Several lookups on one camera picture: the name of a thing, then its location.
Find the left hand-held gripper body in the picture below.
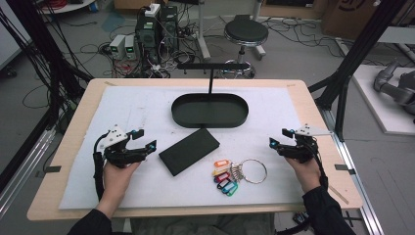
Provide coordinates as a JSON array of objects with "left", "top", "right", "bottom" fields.
[{"left": 99, "top": 123, "right": 148, "bottom": 169}]

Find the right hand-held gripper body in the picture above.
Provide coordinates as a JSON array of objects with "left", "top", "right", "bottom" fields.
[{"left": 278, "top": 123, "right": 333, "bottom": 165}]

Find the black wallet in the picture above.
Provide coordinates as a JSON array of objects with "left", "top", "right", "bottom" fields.
[{"left": 158, "top": 127, "right": 221, "bottom": 177}]

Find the key ring with coloured tags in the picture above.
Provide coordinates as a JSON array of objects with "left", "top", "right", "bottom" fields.
[{"left": 210, "top": 158, "right": 268, "bottom": 198}]

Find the black oval tray hook stand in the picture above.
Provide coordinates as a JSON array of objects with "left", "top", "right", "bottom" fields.
[{"left": 170, "top": 63, "right": 251, "bottom": 129}]

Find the person's right hand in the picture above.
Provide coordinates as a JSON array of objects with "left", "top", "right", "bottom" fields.
[{"left": 283, "top": 156, "right": 323, "bottom": 194}]

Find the person's left hand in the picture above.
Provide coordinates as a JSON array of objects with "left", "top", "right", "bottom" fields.
[{"left": 100, "top": 161, "right": 142, "bottom": 206}]

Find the white foam mat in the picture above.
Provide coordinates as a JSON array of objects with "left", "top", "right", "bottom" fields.
[{"left": 58, "top": 85, "right": 330, "bottom": 211}]

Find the thin wooden strip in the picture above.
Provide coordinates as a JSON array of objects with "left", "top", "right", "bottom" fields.
[{"left": 327, "top": 185, "right": 349, "bottom": 206}]

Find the white platform board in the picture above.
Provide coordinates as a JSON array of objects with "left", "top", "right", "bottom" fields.
[{"left": 351, "top": 64, "right": 415, "bottom": 136}]

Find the black tape cross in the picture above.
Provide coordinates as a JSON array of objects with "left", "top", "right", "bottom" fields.
[{"left": 344, "top": 211, "right": 363, "bottom": 228}]

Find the grey bench power supply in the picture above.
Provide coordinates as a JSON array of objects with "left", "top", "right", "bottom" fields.
[
  {"left": 109, "top": 34, "right": 126, "bottom": 61},
  {"left": 123, "top": 34, "right": 138, "bottom": 61}
]

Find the person's lap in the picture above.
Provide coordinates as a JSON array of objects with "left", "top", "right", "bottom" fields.
[{"left": 130, "top": 213, "right": 277, "bottom": 235}]

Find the black computer tower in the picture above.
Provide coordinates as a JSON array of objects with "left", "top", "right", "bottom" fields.
[
  {"left": 160, "top": 5, "right": 180, "bottom": 53},
  {"left": 134, "top": 13, "right": 161, "bottom": 65}
]

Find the black round stool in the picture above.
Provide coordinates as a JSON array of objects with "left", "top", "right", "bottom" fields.
[{"left": 218, "top": 14, "right": 269, "bottom": 79}]

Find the white table leg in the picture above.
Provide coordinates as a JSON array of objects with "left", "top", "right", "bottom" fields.
[{"left": 195, "top": 0, "right": 212, "bottom": 62}]

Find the white power adapter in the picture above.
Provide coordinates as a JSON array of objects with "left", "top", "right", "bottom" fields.
[{"left": 144, "top": 3, "right": 161, "bottom": 18}]

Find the cardboard box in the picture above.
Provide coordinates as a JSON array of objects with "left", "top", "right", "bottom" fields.
[{"left": 321, "top": 0, "right": 415, "bottom": 42}]

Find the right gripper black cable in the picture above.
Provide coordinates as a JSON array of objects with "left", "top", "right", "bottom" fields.
[{"left": 307, "top": 140, "right": 330, "bottom": 191}]

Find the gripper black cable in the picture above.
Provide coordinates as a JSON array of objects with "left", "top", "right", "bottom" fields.
[
  {"left": 92, "top": 132, "right": 111, "bottom": 202},
  {"left": 307, "top": 140, "right": 330, "bottom": 191}
]

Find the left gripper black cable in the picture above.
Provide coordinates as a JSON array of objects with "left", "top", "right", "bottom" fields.
[{"left": 92, "top": 132, "right": 111, "bottom": 202}]

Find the aluminium rail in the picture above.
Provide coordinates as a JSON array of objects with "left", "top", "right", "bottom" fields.
[
  {"left": 0, "top": 126, "right": 57, "bottom": 216},
  {"left": 321, "top": 107, "right": 386, "bottom": 235}
]

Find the black frame post with cables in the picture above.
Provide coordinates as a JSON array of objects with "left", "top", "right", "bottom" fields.
[{"left": 0, "top": 0, "right": 94, "bottom": 138}]

